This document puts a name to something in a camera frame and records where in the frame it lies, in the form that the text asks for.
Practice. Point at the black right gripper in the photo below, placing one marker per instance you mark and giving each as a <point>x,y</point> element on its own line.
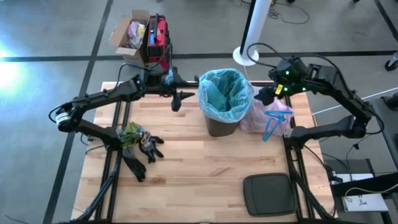
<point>280,82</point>

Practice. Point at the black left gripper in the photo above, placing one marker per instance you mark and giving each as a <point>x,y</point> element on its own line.
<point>161,87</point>

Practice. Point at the pink translucent trash bag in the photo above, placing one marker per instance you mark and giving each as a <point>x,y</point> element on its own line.
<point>264,116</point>

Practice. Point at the blue plastic trash bag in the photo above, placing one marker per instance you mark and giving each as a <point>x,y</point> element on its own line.
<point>225,93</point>

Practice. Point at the black trash bin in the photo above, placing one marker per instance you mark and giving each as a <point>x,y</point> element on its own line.
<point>219,126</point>

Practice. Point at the grey black work glove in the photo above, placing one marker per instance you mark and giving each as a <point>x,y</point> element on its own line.
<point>135,165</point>
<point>150,146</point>

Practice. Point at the black bin lid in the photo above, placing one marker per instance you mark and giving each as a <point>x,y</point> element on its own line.
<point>270,195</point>

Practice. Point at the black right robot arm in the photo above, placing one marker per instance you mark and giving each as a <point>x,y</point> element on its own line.
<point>335,102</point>

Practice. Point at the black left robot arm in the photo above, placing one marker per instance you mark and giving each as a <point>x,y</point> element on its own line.
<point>99,99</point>

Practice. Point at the potted succulent plant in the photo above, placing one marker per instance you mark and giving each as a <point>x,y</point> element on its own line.
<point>131,134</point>

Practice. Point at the red tool case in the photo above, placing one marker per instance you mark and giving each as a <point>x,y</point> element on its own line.
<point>158,40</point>

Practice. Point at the white round pillar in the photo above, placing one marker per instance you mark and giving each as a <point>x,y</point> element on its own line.
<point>258,21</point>

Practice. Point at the pink yellow plastic packets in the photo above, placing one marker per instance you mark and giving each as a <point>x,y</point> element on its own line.
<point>136,31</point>

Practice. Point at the open cardboard box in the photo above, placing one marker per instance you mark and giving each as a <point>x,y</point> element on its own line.
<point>122,35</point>

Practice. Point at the black caster wheel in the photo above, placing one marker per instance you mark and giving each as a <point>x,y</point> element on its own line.
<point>392,64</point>

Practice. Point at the black side desk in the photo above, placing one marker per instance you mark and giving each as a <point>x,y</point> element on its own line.
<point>388,130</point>

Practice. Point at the white paper sheet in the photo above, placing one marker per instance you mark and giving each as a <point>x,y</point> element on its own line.
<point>367,203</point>

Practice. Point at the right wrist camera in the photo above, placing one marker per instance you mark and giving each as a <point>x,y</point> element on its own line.
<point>265,96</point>

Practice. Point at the black rig frame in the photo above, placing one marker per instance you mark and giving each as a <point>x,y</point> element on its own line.
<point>112,183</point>

